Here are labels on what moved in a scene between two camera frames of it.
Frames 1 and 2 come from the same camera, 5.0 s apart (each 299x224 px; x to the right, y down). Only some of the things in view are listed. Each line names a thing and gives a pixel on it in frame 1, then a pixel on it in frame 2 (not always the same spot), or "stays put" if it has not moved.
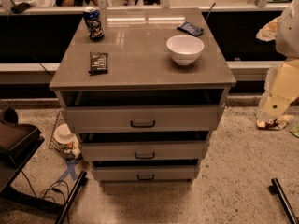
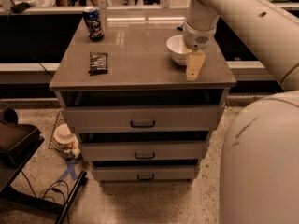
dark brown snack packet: [98, 63] stays put
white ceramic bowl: [184, 49] stays put
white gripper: [289, 36] to [196, 37]
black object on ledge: [20, 7] stays put
